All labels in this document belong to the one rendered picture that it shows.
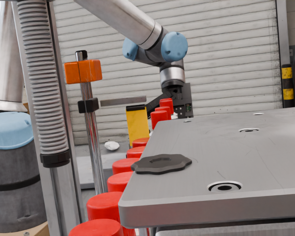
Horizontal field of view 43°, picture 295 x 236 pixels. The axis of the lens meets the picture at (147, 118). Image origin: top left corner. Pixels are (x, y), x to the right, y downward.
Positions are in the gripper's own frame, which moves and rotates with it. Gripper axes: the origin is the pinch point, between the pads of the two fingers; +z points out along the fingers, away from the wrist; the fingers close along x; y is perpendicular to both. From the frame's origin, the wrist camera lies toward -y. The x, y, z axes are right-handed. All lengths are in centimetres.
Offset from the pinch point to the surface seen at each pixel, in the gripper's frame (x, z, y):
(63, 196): -48, 20, -13
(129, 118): -52, 10, -2
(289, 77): 299, -164, 119
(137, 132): -50, 12, -1
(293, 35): 309, -223, 137
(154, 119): -33.2, 3.2, -0.4
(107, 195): -73, 25, 0
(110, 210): -75, 26, 1
